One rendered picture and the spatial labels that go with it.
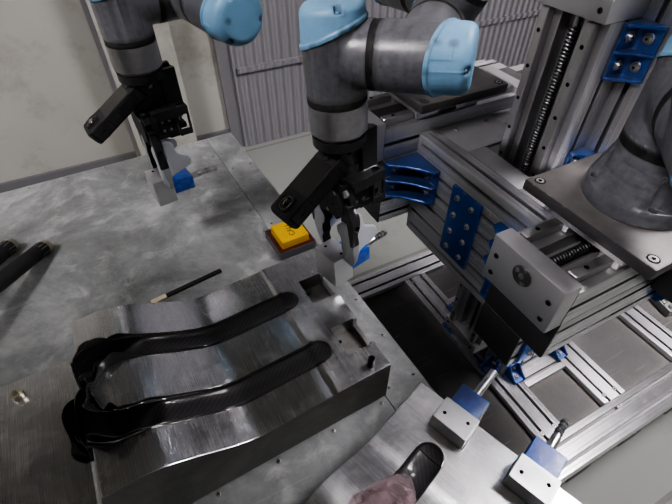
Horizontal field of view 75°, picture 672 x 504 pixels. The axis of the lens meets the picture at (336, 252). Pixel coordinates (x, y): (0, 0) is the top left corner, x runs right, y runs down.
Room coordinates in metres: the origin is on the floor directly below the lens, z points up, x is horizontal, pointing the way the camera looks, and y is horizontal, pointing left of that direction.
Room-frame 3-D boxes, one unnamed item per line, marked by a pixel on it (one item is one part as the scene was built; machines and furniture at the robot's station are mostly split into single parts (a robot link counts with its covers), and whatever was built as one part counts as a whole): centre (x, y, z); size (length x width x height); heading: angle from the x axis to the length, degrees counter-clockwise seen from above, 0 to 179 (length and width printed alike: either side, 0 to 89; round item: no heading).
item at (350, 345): (0.38, -0.02, 0.87); 0.05 x 0.05 x 0.04; 30
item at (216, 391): (0.32, 0.18, 0.92); 0.35 x 0.16 x 0.09; 120
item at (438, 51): (0.51, -0.10, 1.25); 0.11 x 0.11 x 0.08; 73
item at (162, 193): (0.72, 0.30, 0.93); 0.13 x 0.05 x 0.05; 125
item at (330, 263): (0.52, -0.03, 0.93); 0.13 x 0.05 x 0.05; 129
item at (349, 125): (0.52, 0.00, 1.17); 0.08 x 0.08 x 0.05
